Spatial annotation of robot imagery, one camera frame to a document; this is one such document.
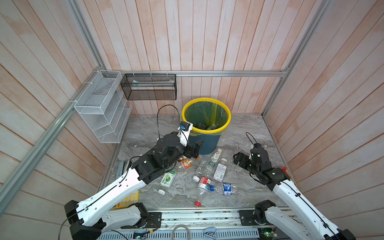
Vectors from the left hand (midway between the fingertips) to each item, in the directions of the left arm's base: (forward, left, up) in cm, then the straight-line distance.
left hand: (194, 141), depth 65 cm
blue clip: (-31, -8, -32) cm, 45 cm away
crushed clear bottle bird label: (+6, -13, -28) cm, 31 cm away
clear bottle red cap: (-18, +2, -33) cm, 37 cm away
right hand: (+2, -26, -20) cm, 33 cm away
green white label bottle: (-6, +14, -29) cm, 33 cm away
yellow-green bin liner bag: (+31, -9, -14) cm, 35 cm away
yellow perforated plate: (-16, +33, -32) cm, 49 cm away
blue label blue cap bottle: (-12, -18, -29) cm, 36 cm away
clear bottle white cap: (-8, +5, -33) cm, 35 cm away
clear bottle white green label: (0, -10, -30) cm, 32 cm away
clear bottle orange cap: (+26, -13, -20) cm, 35 cm away
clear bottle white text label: (-1, -17, -30) cm, 34 cm away
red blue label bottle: (-10, -6, -27) cm, 29 cm away
